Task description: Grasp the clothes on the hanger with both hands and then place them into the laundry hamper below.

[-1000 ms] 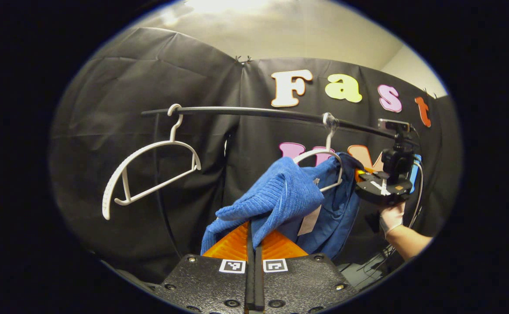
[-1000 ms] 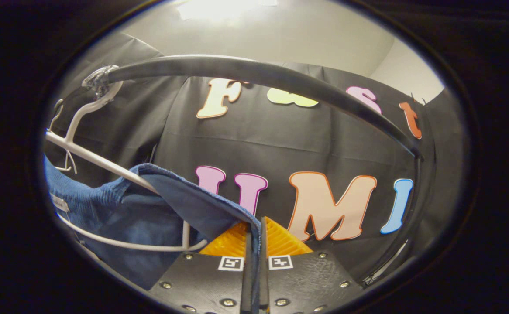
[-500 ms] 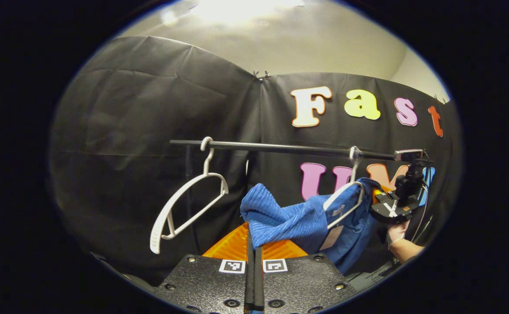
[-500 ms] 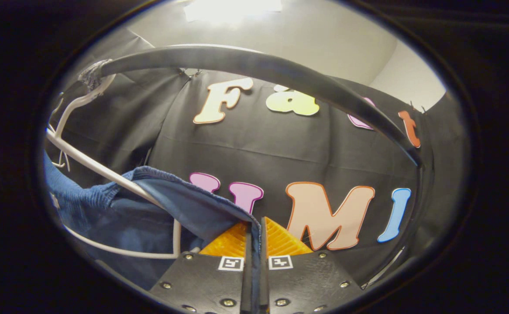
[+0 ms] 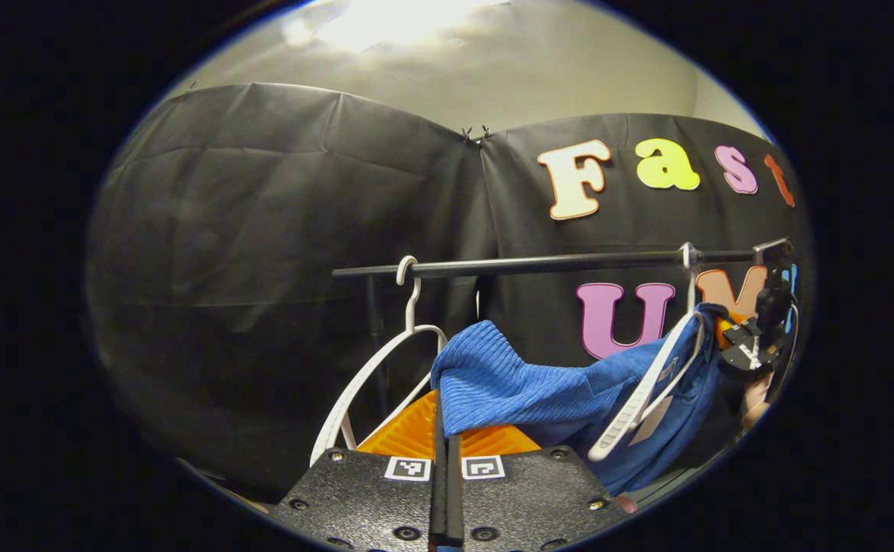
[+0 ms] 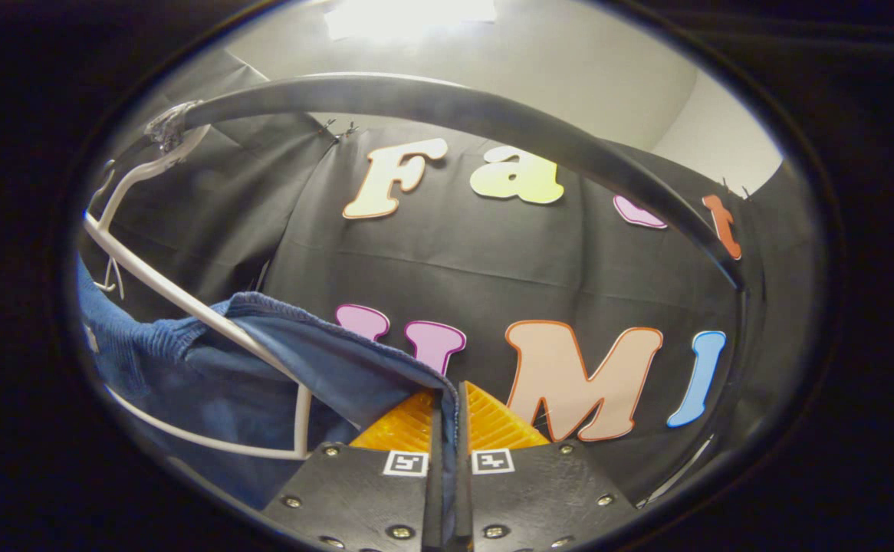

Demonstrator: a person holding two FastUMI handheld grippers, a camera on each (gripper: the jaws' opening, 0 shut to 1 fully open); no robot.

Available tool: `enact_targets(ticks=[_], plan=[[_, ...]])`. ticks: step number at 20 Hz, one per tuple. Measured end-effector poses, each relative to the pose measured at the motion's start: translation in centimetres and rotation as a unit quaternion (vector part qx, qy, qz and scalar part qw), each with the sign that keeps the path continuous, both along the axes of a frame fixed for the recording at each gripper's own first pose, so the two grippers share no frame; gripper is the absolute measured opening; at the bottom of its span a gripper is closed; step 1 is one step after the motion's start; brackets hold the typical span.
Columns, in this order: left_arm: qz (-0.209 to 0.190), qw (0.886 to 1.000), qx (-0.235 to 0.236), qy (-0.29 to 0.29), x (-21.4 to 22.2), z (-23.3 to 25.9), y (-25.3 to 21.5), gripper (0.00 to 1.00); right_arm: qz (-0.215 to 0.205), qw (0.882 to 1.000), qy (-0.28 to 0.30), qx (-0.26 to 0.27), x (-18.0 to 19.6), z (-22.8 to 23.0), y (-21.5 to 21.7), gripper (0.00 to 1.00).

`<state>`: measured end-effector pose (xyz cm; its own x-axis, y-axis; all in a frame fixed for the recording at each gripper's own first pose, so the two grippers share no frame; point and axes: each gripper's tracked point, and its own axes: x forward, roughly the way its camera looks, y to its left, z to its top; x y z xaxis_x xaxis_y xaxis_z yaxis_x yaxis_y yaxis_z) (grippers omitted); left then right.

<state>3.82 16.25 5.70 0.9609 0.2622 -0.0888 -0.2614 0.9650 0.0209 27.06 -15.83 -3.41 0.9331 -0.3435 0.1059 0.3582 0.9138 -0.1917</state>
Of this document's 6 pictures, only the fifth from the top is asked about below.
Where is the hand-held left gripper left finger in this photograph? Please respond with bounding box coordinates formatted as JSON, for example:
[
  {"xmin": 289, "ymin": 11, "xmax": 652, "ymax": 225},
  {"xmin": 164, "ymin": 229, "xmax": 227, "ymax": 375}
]
[{"xmin": 271, "ymin": 389, "xmax": 449, "ymax": 552}]

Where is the blue shirt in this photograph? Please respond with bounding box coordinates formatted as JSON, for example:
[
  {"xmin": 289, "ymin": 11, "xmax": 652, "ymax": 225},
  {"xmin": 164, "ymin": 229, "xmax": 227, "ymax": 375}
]
[{"xmin": 430, "ymin": 303, "xmax": 733, "ymax": 498}]

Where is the black clothes rack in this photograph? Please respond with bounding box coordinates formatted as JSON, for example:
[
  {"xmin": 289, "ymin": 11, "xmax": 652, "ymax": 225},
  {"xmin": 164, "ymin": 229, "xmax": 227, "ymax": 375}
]
[{"xmin": 330, "ymin": 247, "xmax": 758, "ymax": 361}]

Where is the white clothes hanger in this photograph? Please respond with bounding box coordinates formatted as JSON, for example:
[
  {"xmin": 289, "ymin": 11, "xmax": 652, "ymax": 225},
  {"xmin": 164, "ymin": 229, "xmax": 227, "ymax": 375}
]
[
  {"xmin": 587, "ymin": 241, "xmax": 707, "ymax": 463},
  {"xmin": 309, "ymin": 255, "xmax": 449, "ymax": 468}
]

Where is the black backdrop cloth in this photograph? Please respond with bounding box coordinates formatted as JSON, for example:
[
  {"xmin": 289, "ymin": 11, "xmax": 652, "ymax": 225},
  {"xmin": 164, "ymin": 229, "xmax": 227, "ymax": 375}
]
[{"xmin": 87, "ymin": 80, "xmax": 812, "ymax": 499}]

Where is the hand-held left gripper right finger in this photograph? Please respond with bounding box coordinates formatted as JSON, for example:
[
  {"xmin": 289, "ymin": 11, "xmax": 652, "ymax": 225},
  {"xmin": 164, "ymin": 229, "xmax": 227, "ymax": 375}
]
[{"xmin": 448, "ymin": 424, "xmax": 633, "ymax": 552}]

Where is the ceiling light panel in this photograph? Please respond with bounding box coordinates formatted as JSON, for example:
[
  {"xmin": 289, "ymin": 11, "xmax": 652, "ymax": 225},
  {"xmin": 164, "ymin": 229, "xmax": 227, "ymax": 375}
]
[{"xmin": 282, "ymin": 0, "xmax": 513, "ymax": 54}]

